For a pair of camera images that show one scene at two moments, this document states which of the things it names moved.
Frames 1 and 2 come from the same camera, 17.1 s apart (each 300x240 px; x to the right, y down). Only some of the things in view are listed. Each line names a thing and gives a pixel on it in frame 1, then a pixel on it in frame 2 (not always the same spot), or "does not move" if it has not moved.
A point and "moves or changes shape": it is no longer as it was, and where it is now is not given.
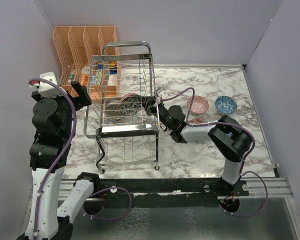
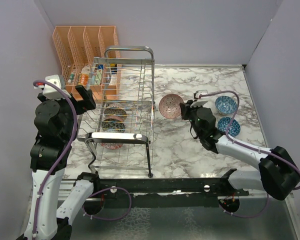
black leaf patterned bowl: x=130 y=104 to x=113 y=125
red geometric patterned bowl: x=198 y=120 moves or changes shape
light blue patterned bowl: x=225 y=104 does not move
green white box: x=98 y=78 does not move
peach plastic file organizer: x=90 y=55 does not move
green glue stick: x=72 y=76 does not move
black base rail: x=133 y=193 does not move
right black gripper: x=149 y=105 to x=186 y=108
